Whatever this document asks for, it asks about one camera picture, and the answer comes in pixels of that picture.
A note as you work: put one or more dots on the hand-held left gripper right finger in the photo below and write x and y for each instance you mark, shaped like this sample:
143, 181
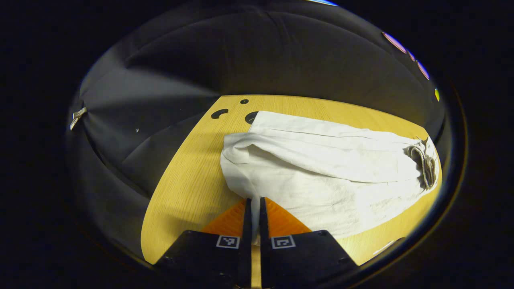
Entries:
305, 261

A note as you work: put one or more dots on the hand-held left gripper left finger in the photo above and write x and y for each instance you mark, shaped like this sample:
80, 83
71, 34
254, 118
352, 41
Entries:
213, 261

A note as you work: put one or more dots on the white jeans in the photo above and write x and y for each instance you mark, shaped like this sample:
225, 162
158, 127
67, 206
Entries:
321, 168

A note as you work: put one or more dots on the silver clip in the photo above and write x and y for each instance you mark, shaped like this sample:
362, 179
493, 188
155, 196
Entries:
78, 117

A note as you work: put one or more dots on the black backdrop cloth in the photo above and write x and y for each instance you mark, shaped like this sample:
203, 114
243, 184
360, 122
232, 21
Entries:
180, 52

